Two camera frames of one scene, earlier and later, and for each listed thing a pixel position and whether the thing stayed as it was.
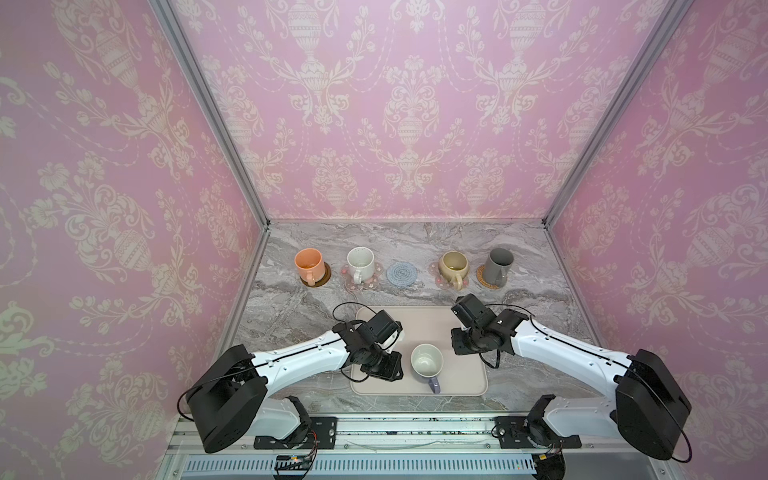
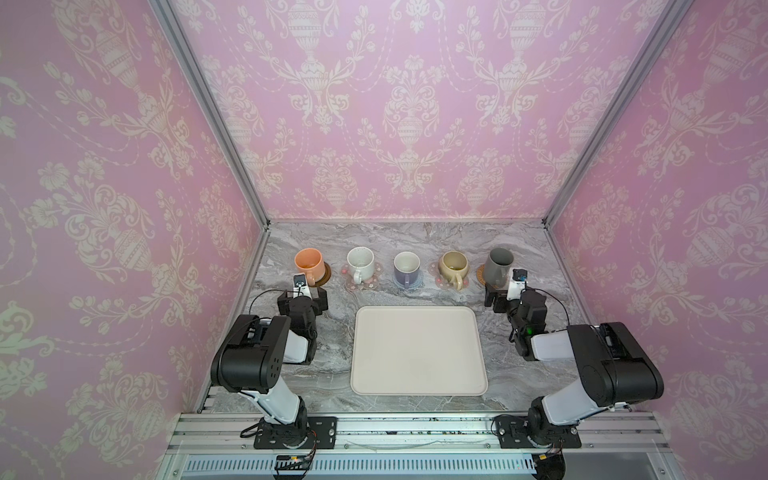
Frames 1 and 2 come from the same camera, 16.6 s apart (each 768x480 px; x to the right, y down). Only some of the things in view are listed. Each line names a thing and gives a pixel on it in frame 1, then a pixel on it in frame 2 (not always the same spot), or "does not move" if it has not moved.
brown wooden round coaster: (323, 281) does not move
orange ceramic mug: (310, 265) does not move
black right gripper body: (466, 343) -> (496, 298)
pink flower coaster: (434, 269) does not move
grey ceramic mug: (496, 264) does not move
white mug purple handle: (427, 361) -> (406, 268)
